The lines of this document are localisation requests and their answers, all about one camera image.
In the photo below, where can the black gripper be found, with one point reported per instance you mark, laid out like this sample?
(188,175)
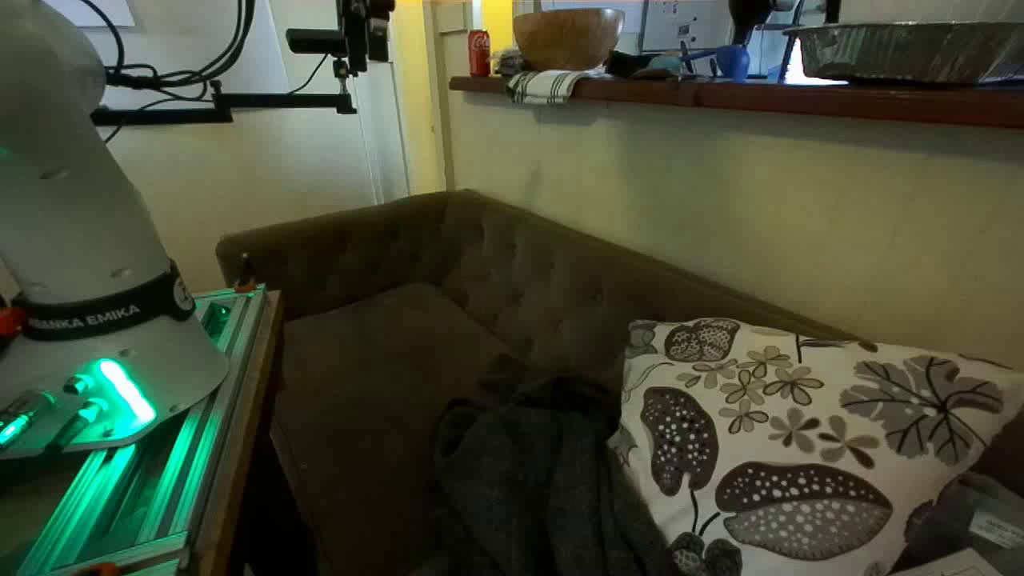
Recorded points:
(365,28)

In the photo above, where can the dark grey blanket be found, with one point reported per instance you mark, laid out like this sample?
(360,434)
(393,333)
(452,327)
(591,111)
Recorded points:
(534,480)

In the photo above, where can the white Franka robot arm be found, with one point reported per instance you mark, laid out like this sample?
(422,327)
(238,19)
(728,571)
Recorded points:
(76,211)

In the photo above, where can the red drink can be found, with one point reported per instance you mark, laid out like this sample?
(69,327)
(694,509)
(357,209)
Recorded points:
(478,53)

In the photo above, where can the striped folded towel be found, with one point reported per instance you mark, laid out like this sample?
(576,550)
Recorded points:
(545,85)

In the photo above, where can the brown tufted sofa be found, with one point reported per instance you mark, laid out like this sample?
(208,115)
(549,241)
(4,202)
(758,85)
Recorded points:
(395,353)

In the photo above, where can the blue cup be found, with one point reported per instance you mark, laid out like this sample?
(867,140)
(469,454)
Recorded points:
(735,63)

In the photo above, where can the dark wooden shelf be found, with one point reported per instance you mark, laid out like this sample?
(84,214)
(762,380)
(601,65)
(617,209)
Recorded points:
(810,101)

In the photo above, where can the aluminium foil tray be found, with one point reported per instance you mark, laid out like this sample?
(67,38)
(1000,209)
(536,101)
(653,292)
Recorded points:
(906,53)

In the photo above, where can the large floral print pillow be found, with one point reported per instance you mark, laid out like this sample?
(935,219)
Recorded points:
(810,448)

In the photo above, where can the grey bag with white label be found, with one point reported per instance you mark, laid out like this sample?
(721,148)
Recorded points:
(977,523)

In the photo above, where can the black stereo camera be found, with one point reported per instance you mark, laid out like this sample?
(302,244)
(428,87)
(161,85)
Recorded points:
(311,42)

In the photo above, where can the aluminium extrusion base frame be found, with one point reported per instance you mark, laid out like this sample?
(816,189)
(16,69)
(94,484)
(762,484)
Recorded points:
(170,480)

